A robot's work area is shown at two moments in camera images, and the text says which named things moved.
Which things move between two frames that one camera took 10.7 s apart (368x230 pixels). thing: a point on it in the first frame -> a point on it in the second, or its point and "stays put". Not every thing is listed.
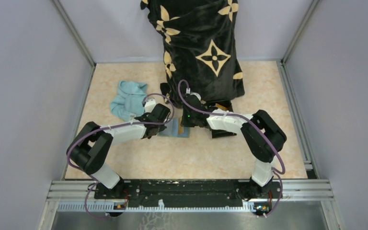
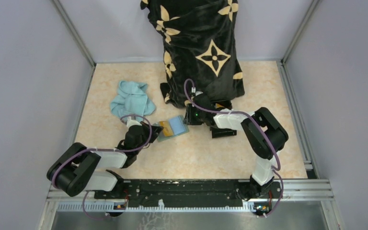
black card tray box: (225, 105) stays put
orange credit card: (180, 128) -> (166, 125)
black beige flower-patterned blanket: (200, 40) stays put
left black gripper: (162, 127) -> (155, 131)
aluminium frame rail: (318, 191) stays put
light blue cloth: (131, 101) stays put
